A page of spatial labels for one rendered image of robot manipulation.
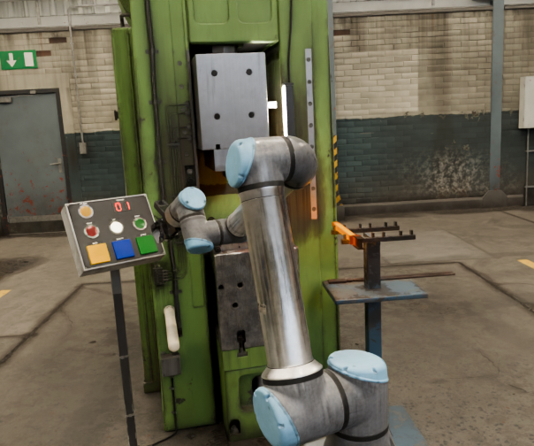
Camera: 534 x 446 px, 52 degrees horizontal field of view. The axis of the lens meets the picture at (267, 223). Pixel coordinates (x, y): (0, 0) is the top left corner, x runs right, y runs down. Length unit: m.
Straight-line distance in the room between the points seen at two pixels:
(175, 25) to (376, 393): 1.78
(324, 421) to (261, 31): 1.79
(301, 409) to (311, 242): 1.48
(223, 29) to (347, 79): 5.99
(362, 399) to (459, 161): 7.70
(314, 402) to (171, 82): 1.64
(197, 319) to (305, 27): 1.45
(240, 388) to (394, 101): 6.52
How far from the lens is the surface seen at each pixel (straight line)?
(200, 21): 2.58
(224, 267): 2.41
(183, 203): 1.84
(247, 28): 2.59
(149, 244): 2.26
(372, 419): 1.44
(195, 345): 2.72
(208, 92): 2.39
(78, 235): 2.20
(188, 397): 2.83
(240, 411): 2.68
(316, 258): 2.71
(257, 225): 1.29
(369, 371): 1.38
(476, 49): 9.03
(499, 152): 9.16
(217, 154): 2.39
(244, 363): 2.57
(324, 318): 2.82
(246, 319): 2.49
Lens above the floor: 1.46
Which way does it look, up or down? 10 degrees down
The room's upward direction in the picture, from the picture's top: 3 degrees counter-clockwise
